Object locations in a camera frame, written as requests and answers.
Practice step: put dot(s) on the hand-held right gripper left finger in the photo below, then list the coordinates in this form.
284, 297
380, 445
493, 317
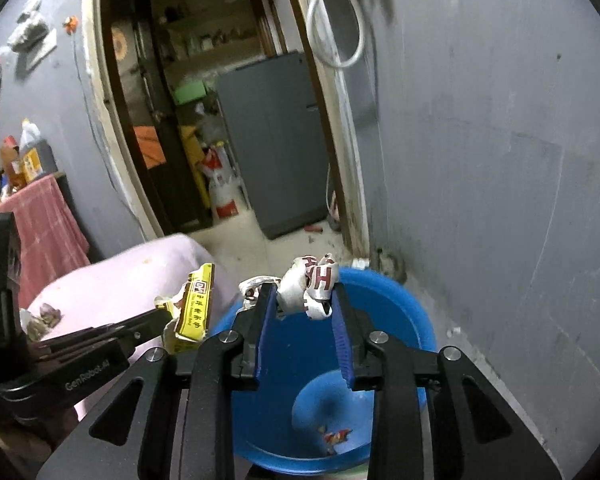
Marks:
259, 340

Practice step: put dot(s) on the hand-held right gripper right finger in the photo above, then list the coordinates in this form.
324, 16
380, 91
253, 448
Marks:
342, 350

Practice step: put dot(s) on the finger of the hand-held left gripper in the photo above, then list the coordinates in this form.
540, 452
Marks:
135, 327

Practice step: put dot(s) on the blue plastic basin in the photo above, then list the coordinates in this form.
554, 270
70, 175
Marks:
305, 360

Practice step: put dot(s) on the yellow paper packet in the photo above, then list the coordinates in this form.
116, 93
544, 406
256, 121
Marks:
197, 305

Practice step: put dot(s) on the white wrapper red print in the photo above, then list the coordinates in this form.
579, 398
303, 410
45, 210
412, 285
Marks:
320, 280

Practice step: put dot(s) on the pink floral cloth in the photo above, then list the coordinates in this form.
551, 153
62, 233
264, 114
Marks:
125, 280

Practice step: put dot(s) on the small colourful candy wrapper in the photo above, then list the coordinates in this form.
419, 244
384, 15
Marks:
335, 439

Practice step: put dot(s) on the pink checked cloth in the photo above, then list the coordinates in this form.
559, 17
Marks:
45, 230

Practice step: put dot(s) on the small red floor item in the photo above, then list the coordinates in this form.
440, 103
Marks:
313, 228

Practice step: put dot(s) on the dark wooden door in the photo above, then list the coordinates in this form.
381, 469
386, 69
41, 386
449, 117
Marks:
155, 195

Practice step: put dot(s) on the white sack red print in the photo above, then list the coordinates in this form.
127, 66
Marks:
222, 185

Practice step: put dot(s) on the orange labelled bottle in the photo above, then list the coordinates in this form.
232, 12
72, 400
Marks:
11, 160

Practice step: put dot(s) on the large cooking oil bottle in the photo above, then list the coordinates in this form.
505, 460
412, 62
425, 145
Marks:
32, 147

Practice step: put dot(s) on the orange bag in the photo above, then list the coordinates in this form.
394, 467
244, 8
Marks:
147, 147

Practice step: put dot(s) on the yellow bag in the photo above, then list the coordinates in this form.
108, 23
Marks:
190, 150

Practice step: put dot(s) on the grey refrigerator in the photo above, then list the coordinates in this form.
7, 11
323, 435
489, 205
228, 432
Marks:
275, 140

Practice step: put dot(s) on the green container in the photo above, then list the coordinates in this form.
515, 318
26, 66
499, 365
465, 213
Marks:
190, 93

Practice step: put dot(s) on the sunflower decoration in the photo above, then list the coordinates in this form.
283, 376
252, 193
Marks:
119, 45

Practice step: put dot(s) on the hanging plastic bag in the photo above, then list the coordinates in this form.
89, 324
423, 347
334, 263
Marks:
27, 30

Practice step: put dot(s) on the back room shelf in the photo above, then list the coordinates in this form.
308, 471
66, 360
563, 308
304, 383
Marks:
210, 40

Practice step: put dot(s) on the wooden door frame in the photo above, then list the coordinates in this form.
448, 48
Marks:
350, 185

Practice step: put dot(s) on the wall switch plate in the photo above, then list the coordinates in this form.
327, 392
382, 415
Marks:
42, 50

